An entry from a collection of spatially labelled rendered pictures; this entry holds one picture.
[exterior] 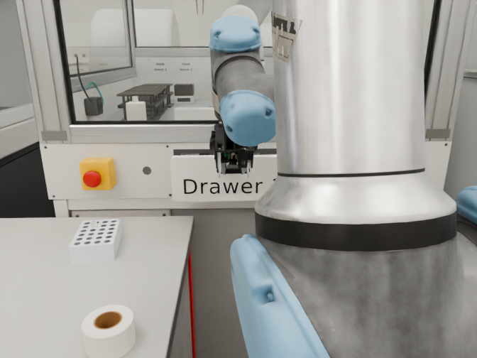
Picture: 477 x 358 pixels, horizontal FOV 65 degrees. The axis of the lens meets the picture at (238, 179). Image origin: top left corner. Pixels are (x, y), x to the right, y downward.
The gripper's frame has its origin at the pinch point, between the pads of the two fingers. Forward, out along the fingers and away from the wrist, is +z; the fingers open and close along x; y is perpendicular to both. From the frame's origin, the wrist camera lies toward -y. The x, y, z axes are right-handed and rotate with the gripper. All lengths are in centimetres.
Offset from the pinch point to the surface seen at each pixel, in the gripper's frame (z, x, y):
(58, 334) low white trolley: -6.5, -26.5, 36.5
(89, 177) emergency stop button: 4.7, -33.1, -1.2
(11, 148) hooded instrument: 39, -80, -41
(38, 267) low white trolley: 4.2, -38.2, 21.0
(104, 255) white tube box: 4.1, -25.9, 18.7
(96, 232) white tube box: 5.2, -29.0, 13.0
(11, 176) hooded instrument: 50, -83, -36
